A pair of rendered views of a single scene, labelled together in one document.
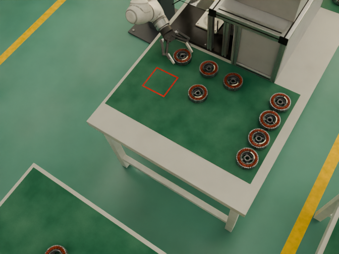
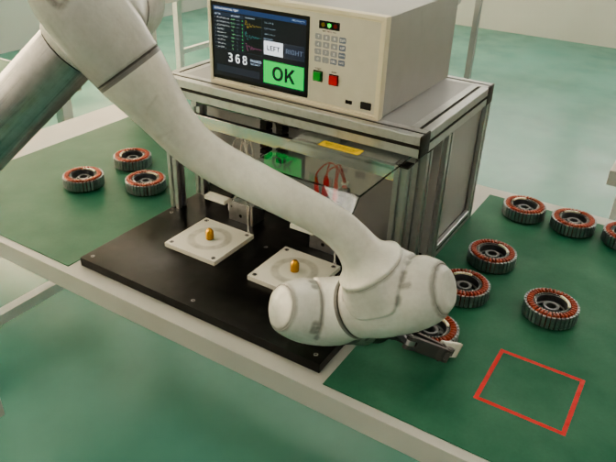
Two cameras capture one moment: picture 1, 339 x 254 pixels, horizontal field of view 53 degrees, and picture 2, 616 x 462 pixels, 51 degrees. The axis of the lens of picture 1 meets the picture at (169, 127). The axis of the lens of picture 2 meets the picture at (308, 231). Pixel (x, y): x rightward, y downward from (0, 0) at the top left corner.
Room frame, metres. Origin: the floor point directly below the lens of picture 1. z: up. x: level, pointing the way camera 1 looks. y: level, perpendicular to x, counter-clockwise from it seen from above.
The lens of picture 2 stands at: (1.77, 0.78, 1.56)
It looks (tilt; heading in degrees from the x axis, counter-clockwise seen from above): 30 degrees down; 259
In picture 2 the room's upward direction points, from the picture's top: 2 degrees clockwise
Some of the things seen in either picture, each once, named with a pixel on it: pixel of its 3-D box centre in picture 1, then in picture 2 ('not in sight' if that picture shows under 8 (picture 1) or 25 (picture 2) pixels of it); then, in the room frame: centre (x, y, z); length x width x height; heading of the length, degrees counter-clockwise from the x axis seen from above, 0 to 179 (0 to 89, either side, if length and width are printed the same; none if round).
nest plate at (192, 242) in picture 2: not in sight; (209, 240); (1.74, -0.55, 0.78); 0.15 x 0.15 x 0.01; 47
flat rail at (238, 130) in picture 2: not in sight; (276, 140); (1.58, -0.55, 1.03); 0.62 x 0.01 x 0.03; 137
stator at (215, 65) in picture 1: (208, 69); (463, 287); (1.20, -0.29, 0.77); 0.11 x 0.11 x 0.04
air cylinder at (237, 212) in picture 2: not in sight; (246, 209); (1.64, -0.66, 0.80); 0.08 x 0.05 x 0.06; 137
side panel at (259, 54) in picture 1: (257, 54); (456, 179); (1.14, -0.55, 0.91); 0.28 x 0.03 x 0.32; 47
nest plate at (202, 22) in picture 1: (211, 21); (294, 272); (1.56, -0.39, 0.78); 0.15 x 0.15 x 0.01; 47
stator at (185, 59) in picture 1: (182, 56); (429, 331); (1.32, -0.16, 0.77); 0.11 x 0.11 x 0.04
